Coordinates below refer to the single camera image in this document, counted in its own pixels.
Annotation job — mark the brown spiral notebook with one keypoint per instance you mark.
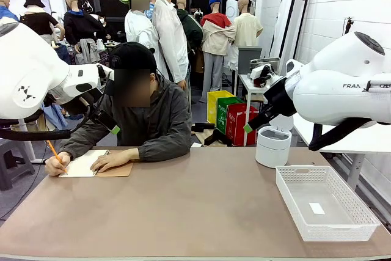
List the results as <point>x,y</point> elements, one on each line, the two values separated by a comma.
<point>82,163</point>

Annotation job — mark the white round trash bin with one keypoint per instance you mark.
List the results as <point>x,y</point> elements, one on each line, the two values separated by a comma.
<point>272,151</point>

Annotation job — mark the yellow recycling bin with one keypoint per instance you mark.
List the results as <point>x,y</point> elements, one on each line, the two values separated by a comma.
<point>215,105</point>

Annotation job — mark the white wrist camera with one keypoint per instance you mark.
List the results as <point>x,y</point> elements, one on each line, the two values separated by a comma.
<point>259,71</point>
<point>107,71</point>

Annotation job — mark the orange pencil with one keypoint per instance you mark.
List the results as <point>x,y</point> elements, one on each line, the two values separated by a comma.
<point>52,148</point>

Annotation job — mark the white hooded figure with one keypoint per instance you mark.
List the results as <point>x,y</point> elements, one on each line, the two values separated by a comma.
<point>232,8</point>

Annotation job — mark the grey stool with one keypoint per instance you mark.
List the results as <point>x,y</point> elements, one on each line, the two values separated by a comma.
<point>15,163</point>

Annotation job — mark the glass jar brown liquid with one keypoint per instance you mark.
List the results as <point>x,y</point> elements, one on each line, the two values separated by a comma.
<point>259,83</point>

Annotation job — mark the mannequin blue white jacket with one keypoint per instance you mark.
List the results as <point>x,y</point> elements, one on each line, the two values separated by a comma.
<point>6,10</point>

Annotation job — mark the masked background person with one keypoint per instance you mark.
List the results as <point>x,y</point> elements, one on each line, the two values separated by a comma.
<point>102,27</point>

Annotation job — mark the black baseball cap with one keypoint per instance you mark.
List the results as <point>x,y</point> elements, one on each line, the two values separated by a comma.
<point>134,56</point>

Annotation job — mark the black tripod pole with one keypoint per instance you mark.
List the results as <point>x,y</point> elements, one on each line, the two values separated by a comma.
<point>349,25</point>

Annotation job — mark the mannequin white shirt green hat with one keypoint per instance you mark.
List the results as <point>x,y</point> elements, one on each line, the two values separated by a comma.
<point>139,28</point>

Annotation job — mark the mannequin red cream jacket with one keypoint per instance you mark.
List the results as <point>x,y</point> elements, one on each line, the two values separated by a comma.
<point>215,38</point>

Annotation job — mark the white perforated plastic basket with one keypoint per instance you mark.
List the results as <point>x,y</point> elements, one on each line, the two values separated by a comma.
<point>336,218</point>

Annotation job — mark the mannequin dark green jacket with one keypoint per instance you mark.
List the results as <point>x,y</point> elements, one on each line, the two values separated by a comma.
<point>192,30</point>

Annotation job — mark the black white headset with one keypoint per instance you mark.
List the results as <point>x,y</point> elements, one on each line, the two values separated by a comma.
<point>87,6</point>

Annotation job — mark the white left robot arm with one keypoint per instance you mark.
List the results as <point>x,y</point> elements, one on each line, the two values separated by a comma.
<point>33,68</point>

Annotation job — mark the white label in basket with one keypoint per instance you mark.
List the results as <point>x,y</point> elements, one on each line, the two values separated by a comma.
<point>316,208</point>

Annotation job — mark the mannequin cream shirt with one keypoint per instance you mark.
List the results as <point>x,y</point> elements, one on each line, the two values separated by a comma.
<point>247,30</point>

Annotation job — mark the blue cloth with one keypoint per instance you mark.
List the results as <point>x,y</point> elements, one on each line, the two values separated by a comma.
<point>56,117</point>

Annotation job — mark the green recycling bin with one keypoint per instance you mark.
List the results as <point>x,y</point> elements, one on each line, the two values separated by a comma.
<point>224,114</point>

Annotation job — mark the person's right hand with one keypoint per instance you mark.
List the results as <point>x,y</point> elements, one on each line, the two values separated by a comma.
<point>56,164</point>

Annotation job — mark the large white table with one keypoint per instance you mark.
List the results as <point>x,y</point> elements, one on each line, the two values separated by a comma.
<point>336,141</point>

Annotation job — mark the mannequin black top jeans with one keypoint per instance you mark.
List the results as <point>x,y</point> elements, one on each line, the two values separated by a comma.
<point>39,22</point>

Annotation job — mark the black floor stand base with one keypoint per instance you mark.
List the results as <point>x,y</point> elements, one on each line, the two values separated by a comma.
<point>217,138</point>

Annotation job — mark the blue cap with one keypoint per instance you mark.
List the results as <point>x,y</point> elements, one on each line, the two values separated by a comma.
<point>214,0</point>

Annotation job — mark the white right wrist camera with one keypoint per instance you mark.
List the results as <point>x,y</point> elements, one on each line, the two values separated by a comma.
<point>259,71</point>

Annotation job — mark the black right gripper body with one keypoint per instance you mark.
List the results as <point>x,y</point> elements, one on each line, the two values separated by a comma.
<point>281,99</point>

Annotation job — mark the white jug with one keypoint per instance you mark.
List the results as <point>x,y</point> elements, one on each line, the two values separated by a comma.
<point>100,44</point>

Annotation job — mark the person's left hand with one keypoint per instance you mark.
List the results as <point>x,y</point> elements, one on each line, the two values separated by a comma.
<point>111,160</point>

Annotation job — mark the small white side table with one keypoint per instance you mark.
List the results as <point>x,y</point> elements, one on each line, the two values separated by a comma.
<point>242,78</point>

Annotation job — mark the white desk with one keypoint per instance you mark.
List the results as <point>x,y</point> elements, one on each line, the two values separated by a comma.
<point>24,138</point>

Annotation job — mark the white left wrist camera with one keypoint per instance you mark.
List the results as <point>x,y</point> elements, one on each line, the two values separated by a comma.
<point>107,71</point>

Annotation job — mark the metal tray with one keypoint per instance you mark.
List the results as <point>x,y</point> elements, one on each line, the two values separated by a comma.
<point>272,60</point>

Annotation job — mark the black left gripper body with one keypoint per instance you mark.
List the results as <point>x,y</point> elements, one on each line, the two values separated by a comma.
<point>85,105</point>

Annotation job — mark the grey box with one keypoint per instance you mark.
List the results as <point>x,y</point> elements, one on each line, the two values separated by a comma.
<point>247,56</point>

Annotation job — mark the mannequin black sweater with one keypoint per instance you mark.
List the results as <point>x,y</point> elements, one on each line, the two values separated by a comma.
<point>81,28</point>

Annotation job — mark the black bucket hat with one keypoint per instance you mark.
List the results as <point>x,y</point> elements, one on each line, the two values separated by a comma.
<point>33,0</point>

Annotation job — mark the red recycling bin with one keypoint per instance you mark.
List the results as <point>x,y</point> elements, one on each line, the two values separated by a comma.
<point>236,126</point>

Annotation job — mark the person in grey jacket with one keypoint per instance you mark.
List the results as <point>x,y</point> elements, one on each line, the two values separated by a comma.
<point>165,120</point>

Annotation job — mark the person's right forearm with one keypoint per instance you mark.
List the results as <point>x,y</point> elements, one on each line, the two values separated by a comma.
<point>85,141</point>

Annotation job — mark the tall haired mannequin white shirt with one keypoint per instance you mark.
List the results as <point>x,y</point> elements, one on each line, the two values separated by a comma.
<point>171,35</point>

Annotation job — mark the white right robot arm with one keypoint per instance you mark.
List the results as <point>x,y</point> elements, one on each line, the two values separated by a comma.
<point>336,96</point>

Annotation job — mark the person's left forearm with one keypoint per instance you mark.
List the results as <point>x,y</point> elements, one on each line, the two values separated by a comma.
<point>162,152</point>

